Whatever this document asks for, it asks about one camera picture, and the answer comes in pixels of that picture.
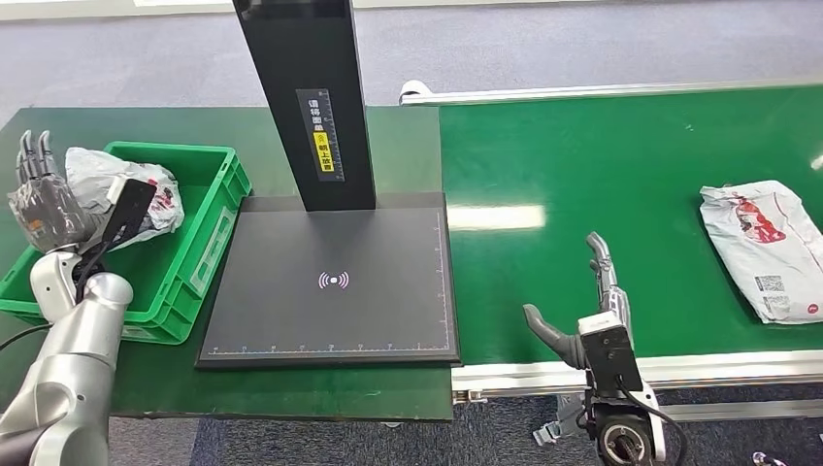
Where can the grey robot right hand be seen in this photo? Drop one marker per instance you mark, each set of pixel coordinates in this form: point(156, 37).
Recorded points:
point(614, 302)

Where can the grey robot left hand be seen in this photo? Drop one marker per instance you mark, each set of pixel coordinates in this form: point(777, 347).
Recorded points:
point(48, 209)

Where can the white red-print plastic package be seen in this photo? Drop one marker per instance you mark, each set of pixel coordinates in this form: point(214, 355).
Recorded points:
point(96, 173)
point(771, 270)

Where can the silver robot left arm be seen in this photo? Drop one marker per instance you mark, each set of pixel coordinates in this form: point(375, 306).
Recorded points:
point(71, 360)

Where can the green conveyor belt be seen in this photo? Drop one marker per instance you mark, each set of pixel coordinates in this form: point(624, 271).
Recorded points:
point(579, 161)

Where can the black inbound scanner machine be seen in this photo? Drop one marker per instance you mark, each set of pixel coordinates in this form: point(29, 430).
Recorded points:
point(334, 251)

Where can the green plastic crate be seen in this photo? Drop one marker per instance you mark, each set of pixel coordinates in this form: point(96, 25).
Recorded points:
point(193, 193)

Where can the small chrome object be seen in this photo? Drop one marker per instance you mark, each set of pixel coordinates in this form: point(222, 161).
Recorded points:
point(768, 460)

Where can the yellow sticker on scanner column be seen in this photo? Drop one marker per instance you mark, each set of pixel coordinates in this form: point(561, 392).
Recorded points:
point(323, 152)

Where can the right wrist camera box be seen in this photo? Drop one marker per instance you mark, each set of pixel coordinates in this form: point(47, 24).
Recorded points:
point(611, 360)

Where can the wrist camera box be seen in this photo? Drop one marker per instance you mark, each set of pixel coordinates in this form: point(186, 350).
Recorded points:
point(611, 360)
point(134, 206)

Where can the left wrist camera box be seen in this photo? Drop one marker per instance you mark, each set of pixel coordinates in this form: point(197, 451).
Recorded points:
point(134, 206)

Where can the aluminium conveyor frame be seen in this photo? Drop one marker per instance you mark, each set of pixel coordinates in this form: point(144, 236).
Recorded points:
point(707, 368)

